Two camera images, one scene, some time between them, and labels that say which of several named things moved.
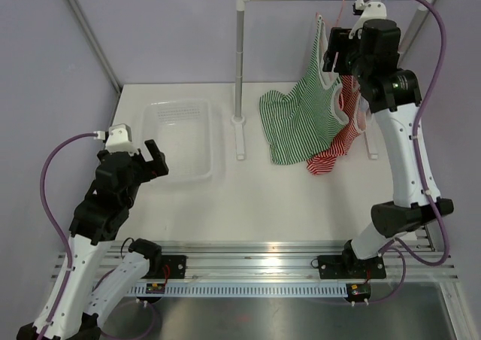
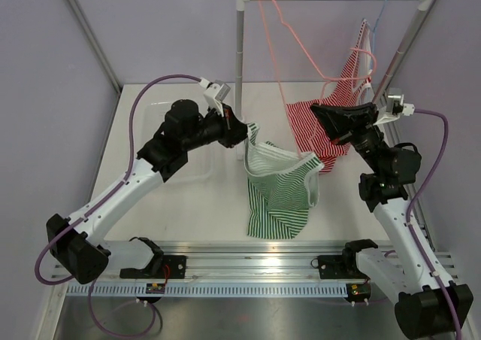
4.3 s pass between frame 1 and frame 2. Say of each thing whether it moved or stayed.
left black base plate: stayed
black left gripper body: moved
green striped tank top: moved
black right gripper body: moved
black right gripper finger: moved
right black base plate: stayed
